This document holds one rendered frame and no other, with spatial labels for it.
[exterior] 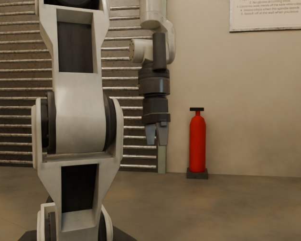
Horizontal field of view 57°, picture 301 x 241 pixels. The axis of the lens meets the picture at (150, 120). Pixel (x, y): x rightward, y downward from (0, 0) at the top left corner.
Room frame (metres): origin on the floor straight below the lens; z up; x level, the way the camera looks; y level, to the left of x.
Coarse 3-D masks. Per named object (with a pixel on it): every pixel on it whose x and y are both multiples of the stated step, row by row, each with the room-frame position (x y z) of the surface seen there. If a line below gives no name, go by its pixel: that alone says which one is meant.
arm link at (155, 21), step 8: (144, 16) 0.78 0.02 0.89; (152, 16) 0.77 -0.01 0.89; (160, 16) 0.78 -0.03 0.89; (144, 24) 0.80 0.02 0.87; (152, 24) 0.80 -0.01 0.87; (160, 24) 0.78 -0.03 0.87; (168, 24) 0.78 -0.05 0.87; (168, 32) 0.78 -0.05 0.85; (168, 40) 0.78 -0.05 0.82; (168, 64) 0.80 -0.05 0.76
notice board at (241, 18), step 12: (240, 0) 2.42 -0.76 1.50; (252, 0) 2.41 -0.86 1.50; (264, 0) 2.39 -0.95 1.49; (276, 0) 2.38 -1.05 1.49; (288, 0) 2.36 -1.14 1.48; (300, 0) 2.35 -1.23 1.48; (240, 12) 2.42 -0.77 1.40; (252, 12) 2.41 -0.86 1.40; (264, 12) 2.39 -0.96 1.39; (276, 12) 2.38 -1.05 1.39; (288, 12) 2.36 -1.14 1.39; (300, 12) 2.35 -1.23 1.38; (240, 24) 2.42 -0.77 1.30; (252, 24) 2.41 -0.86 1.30; (264, 24) 2.39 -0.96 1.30; (276, 24) 2.38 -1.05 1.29; (288, 24) 2.36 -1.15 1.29; (300, 24) 2.35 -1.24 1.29
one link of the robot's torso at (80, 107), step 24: (48, 24) 0.62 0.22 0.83; (72, 24) 0.69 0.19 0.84; (96, 24) 0.66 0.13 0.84; (48, 48) 0.70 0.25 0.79; (72, 48) 0.68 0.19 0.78; (96, 48) 0.64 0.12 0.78; (72, 72) 0.67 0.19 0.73; (96, 72) 0.65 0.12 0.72; (48, 96) 0.59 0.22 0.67; (72, 96) 0.60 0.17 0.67; (96, 96) 0.61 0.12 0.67; (48, 120) 0.56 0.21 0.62; (72, 120) 0.58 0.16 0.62; (96, 120) 0.59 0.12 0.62; (48, 144) 0.60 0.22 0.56; (72, 144) 0.59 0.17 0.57; (96, 144) 0.61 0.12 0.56
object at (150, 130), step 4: (144, 124) 0.82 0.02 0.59; (148, 124) 0.81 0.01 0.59; (152, 124) 0.82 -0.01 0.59; (144, 128) 0.82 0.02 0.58; (148, 128) 0.81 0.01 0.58; (152, 128) 0.82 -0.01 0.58; (148, 132) 0.81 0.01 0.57; (152, 132) 0.82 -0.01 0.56; (148, 136) 0.81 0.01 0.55; (152, 136) 0.81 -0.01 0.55; (148, 140) 0.81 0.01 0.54; (152, 140) 0.81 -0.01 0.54; (148, 144) 0.81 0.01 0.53
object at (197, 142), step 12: (192, 108) 2.37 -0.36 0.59; (192, 120) 2.37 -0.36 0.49; (192, 132) 2.35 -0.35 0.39; (204, 132) 2.35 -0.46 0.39; (192, 144) 2.35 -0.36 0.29; (204, 144) 2.35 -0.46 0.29; (192, 156) 2.34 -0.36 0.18; (204, 156) 2.35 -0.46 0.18; (192, 168) 2.34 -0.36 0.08; (204, 168) 2.35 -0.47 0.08
